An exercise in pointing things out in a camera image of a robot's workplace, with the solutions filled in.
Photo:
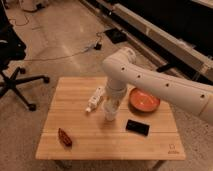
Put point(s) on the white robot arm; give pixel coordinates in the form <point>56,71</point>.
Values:
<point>121,70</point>

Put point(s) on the orange ceramic bowl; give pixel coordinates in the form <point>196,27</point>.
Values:
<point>143,101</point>

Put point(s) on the white tube bottle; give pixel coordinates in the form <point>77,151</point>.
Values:
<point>95,99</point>

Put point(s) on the black floor plug adapter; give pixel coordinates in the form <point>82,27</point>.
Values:
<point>98,46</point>

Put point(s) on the black smartphone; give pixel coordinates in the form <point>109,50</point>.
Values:
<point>138,127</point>

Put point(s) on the black floor mat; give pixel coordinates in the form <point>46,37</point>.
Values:
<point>115,35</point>

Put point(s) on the wooden table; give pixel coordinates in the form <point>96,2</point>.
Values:
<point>95,138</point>

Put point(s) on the dark red small object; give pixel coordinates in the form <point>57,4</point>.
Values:
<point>64,138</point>

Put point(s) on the long metal rail frame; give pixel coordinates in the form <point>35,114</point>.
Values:
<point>179,31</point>

